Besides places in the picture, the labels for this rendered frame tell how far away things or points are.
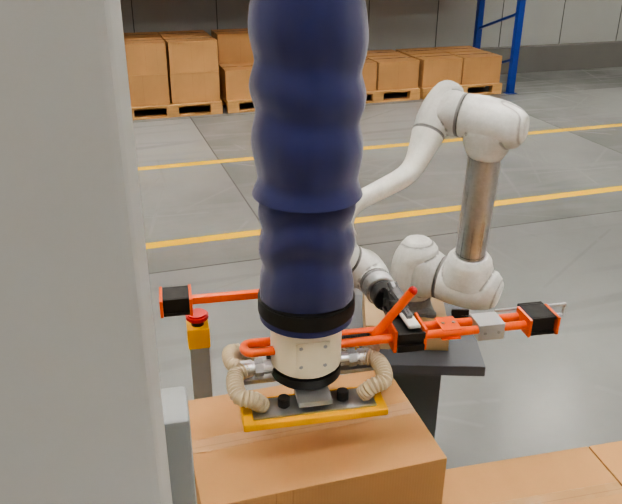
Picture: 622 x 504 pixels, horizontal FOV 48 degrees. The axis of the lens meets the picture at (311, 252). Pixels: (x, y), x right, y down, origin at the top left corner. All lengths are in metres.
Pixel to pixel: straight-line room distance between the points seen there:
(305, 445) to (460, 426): 1.72
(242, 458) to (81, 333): 1.45
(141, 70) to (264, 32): 7.29
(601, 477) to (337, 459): 1.02
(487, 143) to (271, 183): 0.88
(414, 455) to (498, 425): 1.72
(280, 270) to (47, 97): 1.23
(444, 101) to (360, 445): 1.02
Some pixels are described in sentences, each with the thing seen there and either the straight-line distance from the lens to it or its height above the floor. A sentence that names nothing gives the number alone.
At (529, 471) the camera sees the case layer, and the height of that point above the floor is 0.54.
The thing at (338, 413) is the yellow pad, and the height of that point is 1.11.
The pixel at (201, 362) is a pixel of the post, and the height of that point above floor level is 0.88.
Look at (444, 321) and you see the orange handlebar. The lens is 1.78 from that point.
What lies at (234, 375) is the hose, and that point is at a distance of 1.65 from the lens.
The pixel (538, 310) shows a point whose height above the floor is 1.24.
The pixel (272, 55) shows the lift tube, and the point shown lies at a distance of 1.35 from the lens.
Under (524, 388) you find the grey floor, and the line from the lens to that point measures 3.76.
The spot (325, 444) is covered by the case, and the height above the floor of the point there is 0.95.
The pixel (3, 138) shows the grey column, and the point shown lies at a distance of 0.31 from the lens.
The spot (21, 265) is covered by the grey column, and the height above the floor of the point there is 1.99.
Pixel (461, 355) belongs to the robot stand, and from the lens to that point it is 2.55.
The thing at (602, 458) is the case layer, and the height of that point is 0.54.
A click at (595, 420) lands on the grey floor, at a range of 3.67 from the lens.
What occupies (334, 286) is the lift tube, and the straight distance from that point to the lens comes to 1.52.
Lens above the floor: 2.13
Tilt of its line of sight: 25 degrees down
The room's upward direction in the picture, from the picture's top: straight up
